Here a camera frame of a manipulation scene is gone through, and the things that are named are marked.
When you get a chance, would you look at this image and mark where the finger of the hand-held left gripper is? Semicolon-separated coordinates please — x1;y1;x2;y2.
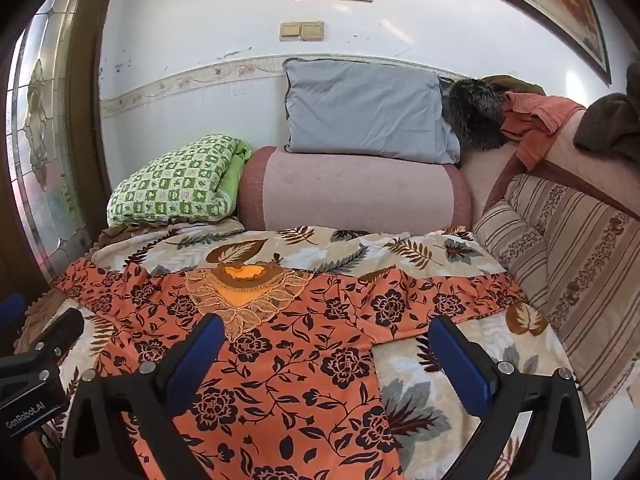
29;307;86;359
0;292;27;334

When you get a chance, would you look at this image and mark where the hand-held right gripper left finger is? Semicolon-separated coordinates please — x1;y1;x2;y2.
60;312;227;480

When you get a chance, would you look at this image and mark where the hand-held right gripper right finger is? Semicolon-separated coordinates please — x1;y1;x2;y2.
428;315;592;480

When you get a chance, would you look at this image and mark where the orange floral shirt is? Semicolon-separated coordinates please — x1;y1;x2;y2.
52;260;528;480

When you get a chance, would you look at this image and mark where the beige leaf print blanket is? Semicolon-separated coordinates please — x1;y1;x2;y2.
45;224;576;480

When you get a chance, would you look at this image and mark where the small striped cushion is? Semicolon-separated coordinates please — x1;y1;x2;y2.
472;199;552;311

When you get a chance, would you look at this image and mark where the stained glass door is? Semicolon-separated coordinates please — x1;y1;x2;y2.
0;0;126;311

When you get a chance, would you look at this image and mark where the large striped cushion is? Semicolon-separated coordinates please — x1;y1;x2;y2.
502;172;640;413

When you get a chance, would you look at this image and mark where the green checkered quilt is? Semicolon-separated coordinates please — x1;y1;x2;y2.
106;133;255;228

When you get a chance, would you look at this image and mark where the pink bolster cushion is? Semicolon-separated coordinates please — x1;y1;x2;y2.
237;146;474;233

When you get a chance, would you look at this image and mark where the pink sofa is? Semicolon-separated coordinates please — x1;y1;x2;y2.
460;109;640;226

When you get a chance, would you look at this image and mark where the black fur garment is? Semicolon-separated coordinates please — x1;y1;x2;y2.
444;77;510;152

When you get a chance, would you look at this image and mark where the orange towel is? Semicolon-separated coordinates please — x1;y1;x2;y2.
499;91;587;172

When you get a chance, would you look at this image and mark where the grey pillow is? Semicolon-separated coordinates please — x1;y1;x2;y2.
281;57;462;166

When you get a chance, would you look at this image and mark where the dark brown cloth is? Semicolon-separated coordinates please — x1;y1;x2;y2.
572;92;640;165

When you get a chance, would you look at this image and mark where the olive cloth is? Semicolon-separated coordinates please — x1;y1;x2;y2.
481;74;547;97

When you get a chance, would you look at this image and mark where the large framed wall picture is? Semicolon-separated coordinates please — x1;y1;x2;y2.
400;0;613;86

